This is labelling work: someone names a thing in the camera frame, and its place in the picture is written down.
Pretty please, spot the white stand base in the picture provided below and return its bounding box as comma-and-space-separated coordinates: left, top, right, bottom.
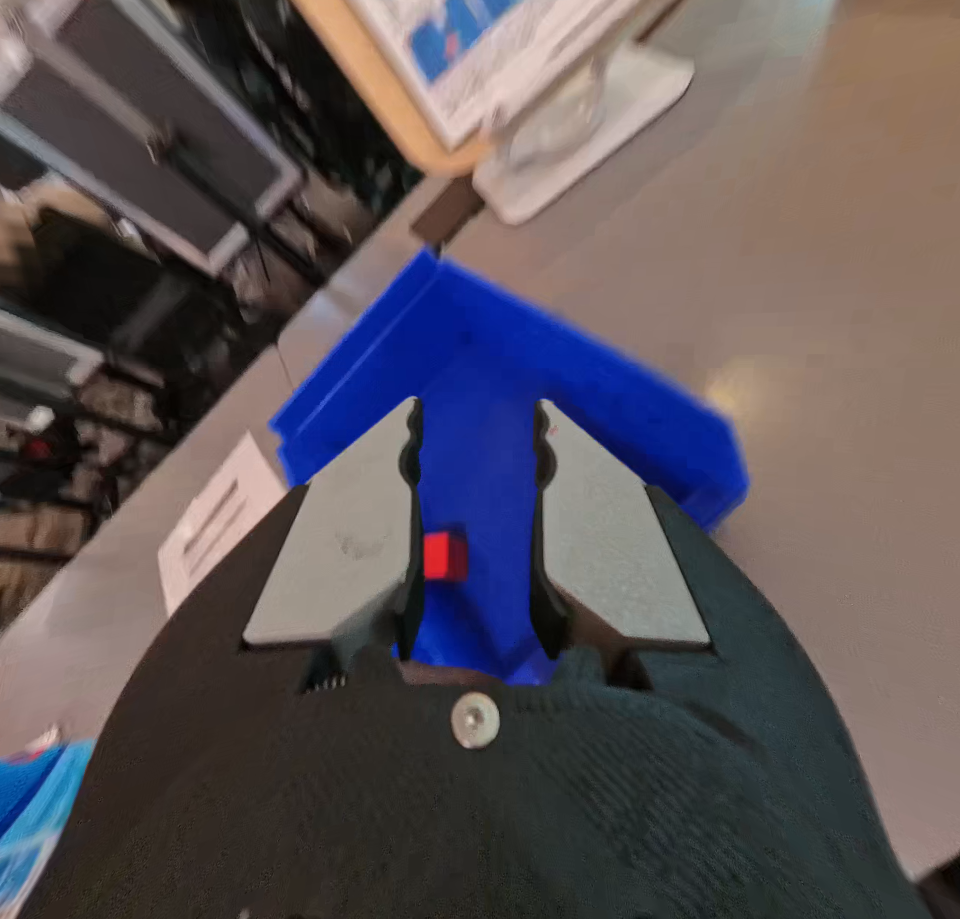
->
472, 41, 695, 226

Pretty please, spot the blue plastic bin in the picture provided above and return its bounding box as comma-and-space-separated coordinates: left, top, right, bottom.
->
268, 247, 751, 688

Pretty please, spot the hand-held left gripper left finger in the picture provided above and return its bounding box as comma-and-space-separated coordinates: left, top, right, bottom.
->
241, 396, 426, 661

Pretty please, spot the black office chair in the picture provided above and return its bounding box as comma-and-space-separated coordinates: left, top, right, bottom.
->
30, 206, 241, 380

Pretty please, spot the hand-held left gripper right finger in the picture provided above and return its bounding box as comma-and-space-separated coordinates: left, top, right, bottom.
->
529, 398, 712, 661

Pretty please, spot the red wooden cube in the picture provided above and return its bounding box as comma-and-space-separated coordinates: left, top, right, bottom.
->
423, 532, 471, 583

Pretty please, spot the instruction sheet on stand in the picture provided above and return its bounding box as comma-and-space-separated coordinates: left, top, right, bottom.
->
266, 0, 721, 178

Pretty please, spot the grey framed panel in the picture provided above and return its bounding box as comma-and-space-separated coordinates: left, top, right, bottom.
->
0, 311, 106, 403
0, 0, 305, 275

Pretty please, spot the laminated label sheet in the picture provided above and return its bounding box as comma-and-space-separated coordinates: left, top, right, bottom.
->
157, 431, 290, 616

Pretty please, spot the printed instruction sheet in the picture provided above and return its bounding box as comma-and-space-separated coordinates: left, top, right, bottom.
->
318, 0, 714, 148

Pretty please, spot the blue object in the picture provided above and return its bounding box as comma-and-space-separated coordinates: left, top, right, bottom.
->
0, 739, 97, 919

